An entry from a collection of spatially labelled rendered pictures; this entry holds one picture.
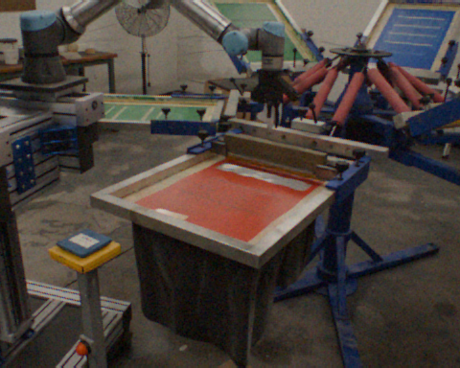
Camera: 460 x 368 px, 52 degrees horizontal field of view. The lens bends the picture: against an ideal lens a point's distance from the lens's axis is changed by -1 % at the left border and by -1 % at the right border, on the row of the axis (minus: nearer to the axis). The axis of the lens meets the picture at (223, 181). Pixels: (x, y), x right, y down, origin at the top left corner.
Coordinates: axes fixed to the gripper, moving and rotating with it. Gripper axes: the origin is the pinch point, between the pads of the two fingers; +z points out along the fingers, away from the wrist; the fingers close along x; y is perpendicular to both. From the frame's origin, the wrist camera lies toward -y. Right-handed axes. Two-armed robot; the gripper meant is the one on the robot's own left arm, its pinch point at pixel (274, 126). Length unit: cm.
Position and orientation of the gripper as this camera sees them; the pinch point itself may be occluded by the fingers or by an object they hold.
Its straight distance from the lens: 170.7
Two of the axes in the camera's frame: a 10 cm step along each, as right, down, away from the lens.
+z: -0.1, 9.3, 3.7
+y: -8.3, -2.1, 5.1
